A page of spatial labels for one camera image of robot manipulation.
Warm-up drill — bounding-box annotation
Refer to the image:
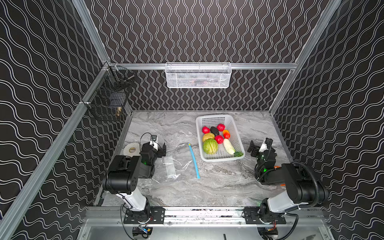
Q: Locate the white daikon radish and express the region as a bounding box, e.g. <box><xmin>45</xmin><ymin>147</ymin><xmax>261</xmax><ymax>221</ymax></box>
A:
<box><xmin>223</xmin><ymin>139</ymin><xmax>236</xmax><ymax>155</ymax></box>

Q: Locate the red apple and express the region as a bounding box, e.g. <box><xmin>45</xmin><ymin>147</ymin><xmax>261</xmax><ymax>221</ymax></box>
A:
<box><xmin>202</xmin><ymin>126</ymin><xmax>211</xmax><ymax>134</ymax></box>

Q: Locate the white tape roll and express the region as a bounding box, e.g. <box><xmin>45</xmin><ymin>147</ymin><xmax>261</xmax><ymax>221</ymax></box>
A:
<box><xmin>123</xmin><ymin>143</ymin><xmax>140</xmax><ymax>157</ymax></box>

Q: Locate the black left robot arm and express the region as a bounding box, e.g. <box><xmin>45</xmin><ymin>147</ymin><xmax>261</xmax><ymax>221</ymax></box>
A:
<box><xmin>103</xmin><ymin>141</ymin><xmax>167</xmax><ymax>224</ymax></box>

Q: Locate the black wire wall basket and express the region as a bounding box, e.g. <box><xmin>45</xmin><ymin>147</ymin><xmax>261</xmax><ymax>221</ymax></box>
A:
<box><xmin>85</xmin><ymin>63</ymin><xmax>136</xmax><ymax>123</ymax></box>

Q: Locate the white plastic basket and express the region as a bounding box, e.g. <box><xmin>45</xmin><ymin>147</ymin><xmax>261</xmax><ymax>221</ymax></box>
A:
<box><xmin>196</xmin><ymin>115</ymin><xmax>245</xmax><ymax>162</ymax></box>

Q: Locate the green cabbage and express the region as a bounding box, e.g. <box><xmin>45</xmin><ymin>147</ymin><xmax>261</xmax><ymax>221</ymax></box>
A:
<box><xmin>203</xmin><ymin>139</ymin><xmax>219</xmax><ymax>155</ymax></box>

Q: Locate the red tomato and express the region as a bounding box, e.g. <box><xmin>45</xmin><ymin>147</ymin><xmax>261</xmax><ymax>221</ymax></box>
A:
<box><xmin>215</xmin><ymin>135</ymin><xmax>224</xmax><ymax>144</ymax></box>

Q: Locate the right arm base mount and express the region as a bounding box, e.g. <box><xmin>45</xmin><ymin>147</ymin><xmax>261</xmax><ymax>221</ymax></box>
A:
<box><xmin>242</xmin><ymin>207</ymin><xmax>287</xmax><ymax>225</ymax></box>

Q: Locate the dark red beet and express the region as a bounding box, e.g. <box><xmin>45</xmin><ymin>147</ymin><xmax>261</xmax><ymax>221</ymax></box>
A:
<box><xmin>217</xmin><ymin>124</ymin><xmax>226</xmax><ymax>132</ymax></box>

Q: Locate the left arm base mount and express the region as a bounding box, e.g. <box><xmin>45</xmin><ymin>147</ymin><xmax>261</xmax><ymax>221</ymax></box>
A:
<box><xmin>123</xmin><ymin>207</ymin><xmax>165</xmax><ymax>225</ymax></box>

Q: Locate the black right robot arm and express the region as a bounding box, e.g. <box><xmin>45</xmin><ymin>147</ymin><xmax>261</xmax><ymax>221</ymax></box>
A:
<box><xmin>247</xmin><ymin>138</ymin><xmax>329</xmax><ymax>224</ymax></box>

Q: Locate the clear wall basket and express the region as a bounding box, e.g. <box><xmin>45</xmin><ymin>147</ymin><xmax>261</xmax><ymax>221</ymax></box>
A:
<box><xmin>165</xmin><ymin>62</ymin><xmax>232</xmax><ymax>89</ymax></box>

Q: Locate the clear zip top bag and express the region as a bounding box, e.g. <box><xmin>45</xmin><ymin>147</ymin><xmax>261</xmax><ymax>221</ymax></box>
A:
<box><xmin>152</xmin><ymin>143</ymin><xmax>199</xmax><ymax>184</ymax></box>

